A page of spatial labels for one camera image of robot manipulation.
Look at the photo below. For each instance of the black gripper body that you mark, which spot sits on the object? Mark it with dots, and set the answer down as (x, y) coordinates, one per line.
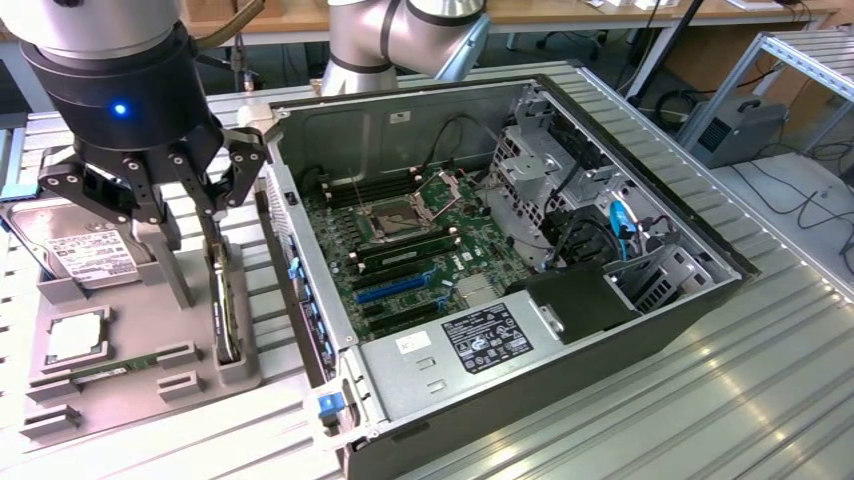
(126, 110)

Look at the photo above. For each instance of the graphics card with fan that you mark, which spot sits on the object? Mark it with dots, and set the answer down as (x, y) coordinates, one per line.
(225, 310)

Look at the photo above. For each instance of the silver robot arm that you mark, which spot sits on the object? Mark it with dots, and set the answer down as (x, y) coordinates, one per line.
(413, 30)

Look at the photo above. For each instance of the blue disk carrier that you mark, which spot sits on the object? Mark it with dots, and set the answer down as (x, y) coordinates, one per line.
(16, 192)

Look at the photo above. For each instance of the silver hard disk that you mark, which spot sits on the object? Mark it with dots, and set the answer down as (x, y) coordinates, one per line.
(73, 260)

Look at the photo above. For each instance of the thin metal locking lever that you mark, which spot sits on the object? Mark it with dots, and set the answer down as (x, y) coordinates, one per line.
(357, 190)

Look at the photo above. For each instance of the brown cardboard box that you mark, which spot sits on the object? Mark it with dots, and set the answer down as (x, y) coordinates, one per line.
(200, 7)

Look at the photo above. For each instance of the CPU socket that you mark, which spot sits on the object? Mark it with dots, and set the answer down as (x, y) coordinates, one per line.
(393, 220)

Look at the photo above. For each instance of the metal socket cover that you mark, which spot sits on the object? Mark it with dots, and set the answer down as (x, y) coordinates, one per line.
(424, 205)

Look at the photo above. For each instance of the green RAM stick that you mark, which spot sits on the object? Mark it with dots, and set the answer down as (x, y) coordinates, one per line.
(100, 374)
(407, 258)

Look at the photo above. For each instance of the silver CPU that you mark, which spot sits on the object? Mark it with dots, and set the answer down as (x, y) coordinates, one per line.
(76, 339)

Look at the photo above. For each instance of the grey parts rack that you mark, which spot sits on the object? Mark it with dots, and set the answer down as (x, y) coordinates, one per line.
(133, 330)

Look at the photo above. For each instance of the blue expansion slot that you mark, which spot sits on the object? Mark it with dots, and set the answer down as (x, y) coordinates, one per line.
(389, 291)

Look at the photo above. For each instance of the long black expansion slot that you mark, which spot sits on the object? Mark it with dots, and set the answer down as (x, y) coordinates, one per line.
(407, 320)

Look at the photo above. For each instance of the green motherboard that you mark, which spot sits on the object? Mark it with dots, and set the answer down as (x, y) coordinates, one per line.
(489, 262)

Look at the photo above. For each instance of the silver metal disk bay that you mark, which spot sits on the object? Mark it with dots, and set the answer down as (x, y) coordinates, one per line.
(529, 167)

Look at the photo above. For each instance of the silver chipset heatsink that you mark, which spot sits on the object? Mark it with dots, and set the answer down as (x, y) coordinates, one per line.
(475, 291)

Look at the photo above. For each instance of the silver power supply unit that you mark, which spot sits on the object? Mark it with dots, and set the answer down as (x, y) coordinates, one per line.
(413, 380)

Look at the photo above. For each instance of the blue case latch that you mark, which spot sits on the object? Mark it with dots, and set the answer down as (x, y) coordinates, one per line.
(329, 406)

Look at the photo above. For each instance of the wooden top desk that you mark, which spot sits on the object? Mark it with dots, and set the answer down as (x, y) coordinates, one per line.
(567, 15)

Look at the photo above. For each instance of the black office chair base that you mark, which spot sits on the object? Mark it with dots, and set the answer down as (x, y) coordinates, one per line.
(595, 37)

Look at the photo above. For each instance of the black open PC case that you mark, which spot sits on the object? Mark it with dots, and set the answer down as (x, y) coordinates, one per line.
(547, 395)

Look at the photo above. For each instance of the black slanted pole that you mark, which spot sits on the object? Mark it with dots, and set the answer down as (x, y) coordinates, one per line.
(667, 47)

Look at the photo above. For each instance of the white boxes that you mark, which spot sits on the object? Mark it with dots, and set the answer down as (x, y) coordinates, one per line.
(643, 4)

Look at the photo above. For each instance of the perforated metal disk bay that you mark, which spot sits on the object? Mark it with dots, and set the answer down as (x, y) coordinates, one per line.
(656, 290)

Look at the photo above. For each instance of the black plastic duct box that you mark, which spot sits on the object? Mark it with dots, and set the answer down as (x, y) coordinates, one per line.
(573, 305)

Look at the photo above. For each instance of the aluminium profile frame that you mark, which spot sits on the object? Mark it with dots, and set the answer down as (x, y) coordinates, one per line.
(807, 62)

